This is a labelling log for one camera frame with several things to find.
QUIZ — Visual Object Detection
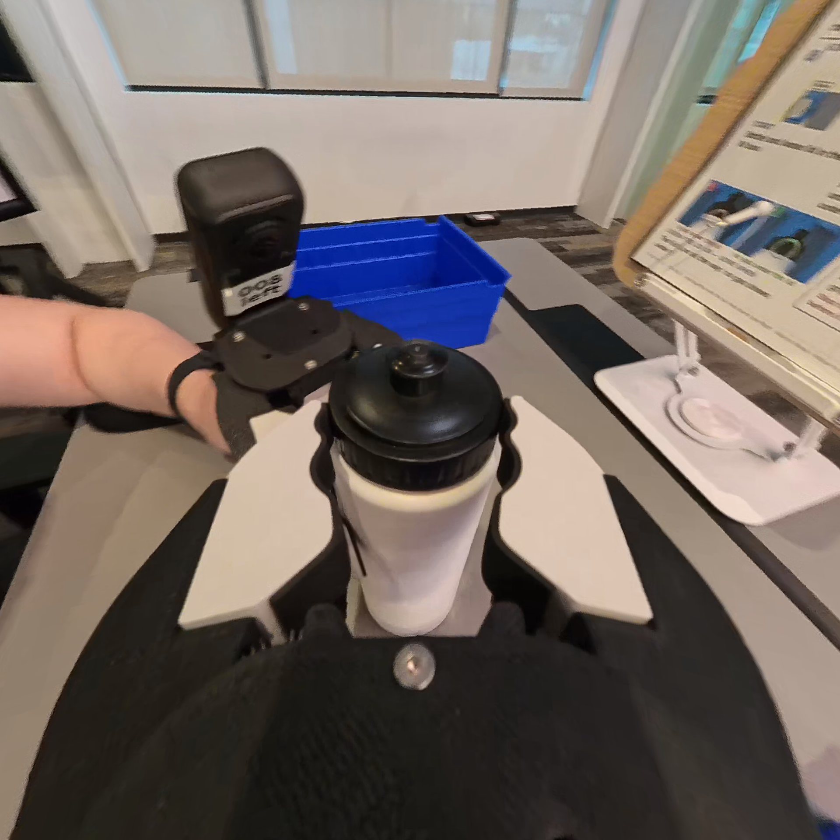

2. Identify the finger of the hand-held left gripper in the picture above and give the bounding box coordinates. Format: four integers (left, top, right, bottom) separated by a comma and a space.
248, 402, 370, 636

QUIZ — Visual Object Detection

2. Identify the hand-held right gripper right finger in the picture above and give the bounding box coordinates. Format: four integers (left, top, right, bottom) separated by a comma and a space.
481, 395, 655, 628

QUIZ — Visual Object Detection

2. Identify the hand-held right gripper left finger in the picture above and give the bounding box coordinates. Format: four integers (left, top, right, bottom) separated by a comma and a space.
177, 399, 350, 631

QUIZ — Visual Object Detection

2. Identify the black bottle lid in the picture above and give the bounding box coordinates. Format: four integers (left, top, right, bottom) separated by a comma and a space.
327, 341, 505, 493

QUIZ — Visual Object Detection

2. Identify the white plastic bottle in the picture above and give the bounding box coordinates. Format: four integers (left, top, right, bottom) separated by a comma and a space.
331, 453, 500, 637

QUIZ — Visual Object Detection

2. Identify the person's left forearm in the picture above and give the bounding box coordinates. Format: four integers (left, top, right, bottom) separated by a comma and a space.
0, 295, 201, 411

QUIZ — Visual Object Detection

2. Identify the person's left hand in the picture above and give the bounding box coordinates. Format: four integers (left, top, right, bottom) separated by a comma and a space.
176, 369, 235, 462

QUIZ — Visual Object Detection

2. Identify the instruction sheet on stand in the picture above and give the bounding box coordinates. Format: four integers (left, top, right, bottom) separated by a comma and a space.
594, 0, 840, 526

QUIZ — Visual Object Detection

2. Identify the black rectangular table pad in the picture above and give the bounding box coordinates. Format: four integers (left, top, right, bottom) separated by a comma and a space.
524, 303, 647, 380

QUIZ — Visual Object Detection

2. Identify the blue plastic storage bin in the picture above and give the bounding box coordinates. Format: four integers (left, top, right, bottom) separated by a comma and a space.
287, 214, 512, 350

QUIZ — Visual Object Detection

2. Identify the printed instruction sheet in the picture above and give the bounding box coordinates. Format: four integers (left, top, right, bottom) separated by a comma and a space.
633, 3, 840, 395

